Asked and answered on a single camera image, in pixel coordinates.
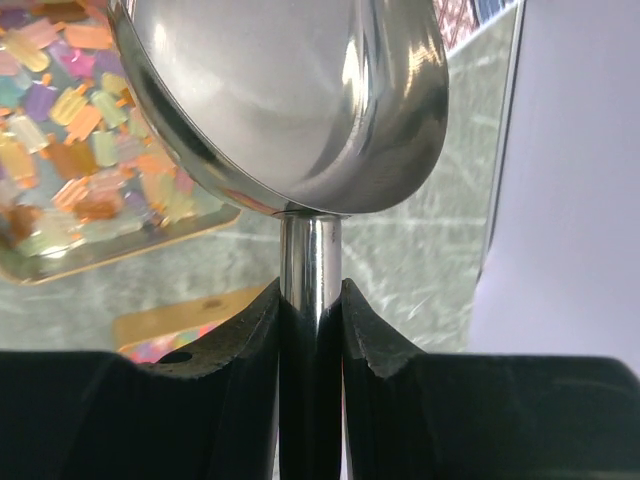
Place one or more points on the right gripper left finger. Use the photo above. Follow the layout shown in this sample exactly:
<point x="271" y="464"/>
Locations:
<point x="205" y="411"/>

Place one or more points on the patterned placemat cloth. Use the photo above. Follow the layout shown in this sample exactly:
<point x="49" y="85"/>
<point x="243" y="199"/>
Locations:
<point x="458" y="20"/>

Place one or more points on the gold tin with popsicle candies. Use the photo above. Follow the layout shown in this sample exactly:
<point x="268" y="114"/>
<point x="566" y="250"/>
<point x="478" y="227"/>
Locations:
<point x="83" y="182"/>

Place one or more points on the gold tin with gummy candies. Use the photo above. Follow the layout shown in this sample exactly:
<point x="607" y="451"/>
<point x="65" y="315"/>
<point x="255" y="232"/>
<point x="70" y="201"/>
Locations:
<point x="149" y="335"/>

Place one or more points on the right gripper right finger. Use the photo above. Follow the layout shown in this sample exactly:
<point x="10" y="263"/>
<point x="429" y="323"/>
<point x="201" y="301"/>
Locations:
<point x="411" y="414"/>

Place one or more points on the metal candy scoop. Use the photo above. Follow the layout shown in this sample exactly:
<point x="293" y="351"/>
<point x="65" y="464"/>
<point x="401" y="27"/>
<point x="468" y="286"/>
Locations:
<point x="309" y="112"/>

